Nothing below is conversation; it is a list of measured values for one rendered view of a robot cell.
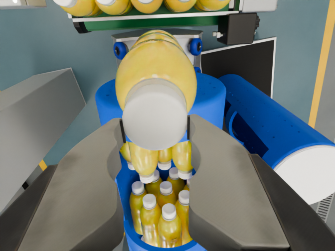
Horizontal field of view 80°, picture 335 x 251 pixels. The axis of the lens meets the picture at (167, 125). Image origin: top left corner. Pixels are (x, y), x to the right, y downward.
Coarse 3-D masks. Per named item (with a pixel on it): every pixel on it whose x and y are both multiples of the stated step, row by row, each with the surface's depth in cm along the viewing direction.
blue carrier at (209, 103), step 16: (112, 80) 50; (208, 80) 46; (96, 96) 41; (112, 96) 40; (208, 96) 37; (224, 96) 40; (112, 112) 35; (192, 112) 34; (208, 112) 36; (128, 176) 65; (160, 176) 76; (128, 192) 67; (128, 208) 68; (128, 224) 60; (128, 240) 59; (192, 240) 55
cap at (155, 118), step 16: (144, 96) 11; (160, 96) 11; (176, 96) 12; (128, 112) 11; (144, 112) 11; (160, 112) 11; (176, 112) 11; (128, 128) 12; (144, 128) 12; (160, 128) 12; (176, 128) 12; (144, 144) 12; (160, 144) 12
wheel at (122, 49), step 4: (116, 44) 52; (120, 44) 51; (116, 48) 53; (120, 48) 51; (124, 48) 52; (116, 52) 54; (120, 52) 52; (124, 52) 52; (116, 56) 54; (120, 56) 52; (124, 56) 53
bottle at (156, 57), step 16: (160, 32) 23; (144, 48) 15; (160, 48) 15; (176, 48) 16; (128, 64) 14; (144, 64) 14; (160, 64) 14; (176, 64) 14; (128, 80) 14; (144, 80) 13; (160, 80) 12; (176, 80) 14; (192, 80) 15; (128, 96) 13; (192, 96) 15
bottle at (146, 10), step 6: (132, 0) 40; (138, 0) 38; (156, 0) 39; (162, 0) 42; (138, 6) 40; (144, 6) 40; (150, 6) 40; (156, 6) 41; (144, 12) 43; (150, 12) 43
